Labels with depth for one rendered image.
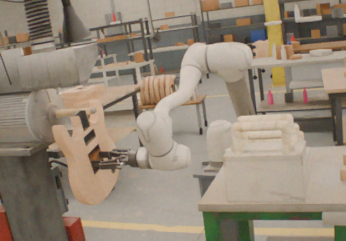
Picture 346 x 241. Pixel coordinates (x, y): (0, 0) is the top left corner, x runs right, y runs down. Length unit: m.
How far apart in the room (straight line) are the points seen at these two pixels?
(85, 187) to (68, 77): 0.45
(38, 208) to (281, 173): 1.20
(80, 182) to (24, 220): 0.54
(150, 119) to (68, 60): 0.40
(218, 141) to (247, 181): 0.94
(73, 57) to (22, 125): 0.45
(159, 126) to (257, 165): 0.37
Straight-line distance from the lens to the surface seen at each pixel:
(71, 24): 1.84
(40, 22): 1.75
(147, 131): 1.48
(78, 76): 1.62
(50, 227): 2.19
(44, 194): 2.14
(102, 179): 1.85
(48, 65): 1.70
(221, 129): 2.36
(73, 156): 1.68
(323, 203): 1.45
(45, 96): 1.91
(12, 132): 1.97
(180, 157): 1.60
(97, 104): 1.85
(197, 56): 1.94
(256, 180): 1.44
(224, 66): 1.91
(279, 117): 1.46
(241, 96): 2.08
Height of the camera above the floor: 1.58
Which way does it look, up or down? 13 degrees down
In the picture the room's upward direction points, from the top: 9 degrees counter-clockwise
